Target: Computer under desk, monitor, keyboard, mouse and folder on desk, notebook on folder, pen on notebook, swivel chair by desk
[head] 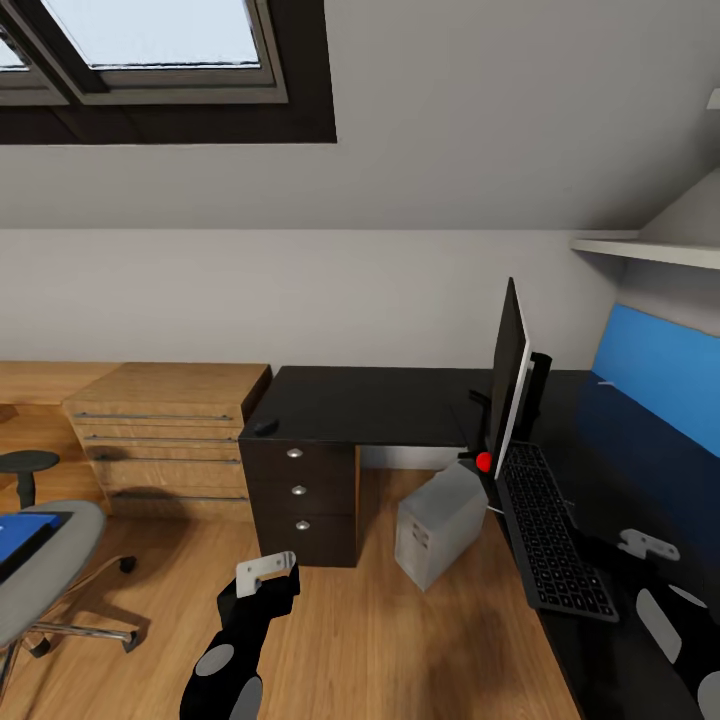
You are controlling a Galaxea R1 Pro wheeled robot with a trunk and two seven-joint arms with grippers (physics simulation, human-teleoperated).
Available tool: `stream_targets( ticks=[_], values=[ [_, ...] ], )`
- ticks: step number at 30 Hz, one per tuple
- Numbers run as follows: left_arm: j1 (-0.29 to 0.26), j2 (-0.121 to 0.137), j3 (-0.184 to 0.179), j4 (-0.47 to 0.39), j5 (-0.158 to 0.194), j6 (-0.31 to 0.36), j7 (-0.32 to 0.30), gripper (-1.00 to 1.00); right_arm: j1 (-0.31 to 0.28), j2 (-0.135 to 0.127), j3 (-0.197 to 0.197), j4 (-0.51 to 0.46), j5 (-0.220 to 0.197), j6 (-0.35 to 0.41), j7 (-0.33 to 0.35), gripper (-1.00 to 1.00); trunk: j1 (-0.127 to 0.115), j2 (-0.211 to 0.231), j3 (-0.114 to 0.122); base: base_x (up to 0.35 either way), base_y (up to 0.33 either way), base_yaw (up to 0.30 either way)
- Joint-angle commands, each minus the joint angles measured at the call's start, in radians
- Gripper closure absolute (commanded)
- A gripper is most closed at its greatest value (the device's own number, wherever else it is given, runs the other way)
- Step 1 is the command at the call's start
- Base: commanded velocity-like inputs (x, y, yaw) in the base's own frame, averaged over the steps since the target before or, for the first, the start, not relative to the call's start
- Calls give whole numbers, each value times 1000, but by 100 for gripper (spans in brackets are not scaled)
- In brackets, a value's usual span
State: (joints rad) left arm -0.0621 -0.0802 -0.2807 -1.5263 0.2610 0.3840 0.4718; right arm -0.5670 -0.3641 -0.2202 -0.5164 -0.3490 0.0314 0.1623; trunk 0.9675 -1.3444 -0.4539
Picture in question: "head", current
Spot swivel chair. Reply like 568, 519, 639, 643
0, 450, 140, 705

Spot keyboard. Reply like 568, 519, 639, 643
486, 438, 619, 623

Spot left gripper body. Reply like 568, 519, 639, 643
217, 576, 293, 637

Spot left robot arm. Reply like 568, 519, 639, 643
179, 551, 300, 720

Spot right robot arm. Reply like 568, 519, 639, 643
571, 529, 720, 720

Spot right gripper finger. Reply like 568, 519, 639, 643
571, 529, 590, 552

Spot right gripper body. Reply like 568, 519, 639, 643
583, 536, 659, 588

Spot folder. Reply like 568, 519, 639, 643
0, 513, 62, 578

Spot monitor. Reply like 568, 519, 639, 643
458, 277, 552, 480

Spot notebook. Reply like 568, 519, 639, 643
487, 479, 578, 524

